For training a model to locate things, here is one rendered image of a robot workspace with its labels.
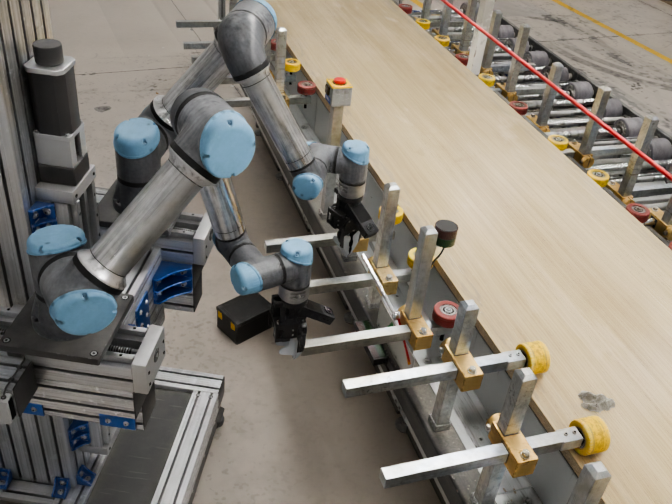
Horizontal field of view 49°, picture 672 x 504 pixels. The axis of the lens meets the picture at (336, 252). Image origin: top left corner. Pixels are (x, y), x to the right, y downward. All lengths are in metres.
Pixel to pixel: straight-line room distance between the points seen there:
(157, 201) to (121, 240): 0.10
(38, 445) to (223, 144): 1.25
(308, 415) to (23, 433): 1.08
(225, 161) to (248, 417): 1.63
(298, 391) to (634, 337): 1.38
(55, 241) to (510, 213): 1.50
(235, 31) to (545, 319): 1.11
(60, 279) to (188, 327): 1.79
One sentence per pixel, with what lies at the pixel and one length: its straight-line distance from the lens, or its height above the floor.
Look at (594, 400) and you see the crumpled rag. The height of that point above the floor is 0.91.
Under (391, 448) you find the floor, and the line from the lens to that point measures 2.85.
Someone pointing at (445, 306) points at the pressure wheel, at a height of 0.90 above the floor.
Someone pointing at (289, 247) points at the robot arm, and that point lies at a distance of 1.70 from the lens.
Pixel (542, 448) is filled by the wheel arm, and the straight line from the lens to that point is 1.69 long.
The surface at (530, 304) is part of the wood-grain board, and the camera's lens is 2.14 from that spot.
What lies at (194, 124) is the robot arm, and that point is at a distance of 1.43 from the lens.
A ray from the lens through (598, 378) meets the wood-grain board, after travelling 1.99.
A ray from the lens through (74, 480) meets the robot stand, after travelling 2.44.
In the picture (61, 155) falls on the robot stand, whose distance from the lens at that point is 1.77.
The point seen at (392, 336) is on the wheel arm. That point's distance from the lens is 1.99.
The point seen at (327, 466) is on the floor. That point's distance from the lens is 2.76.
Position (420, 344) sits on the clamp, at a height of 0.84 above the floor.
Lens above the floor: 2.17
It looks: 36 degrees down
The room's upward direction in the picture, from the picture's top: 7 degrees clockwise
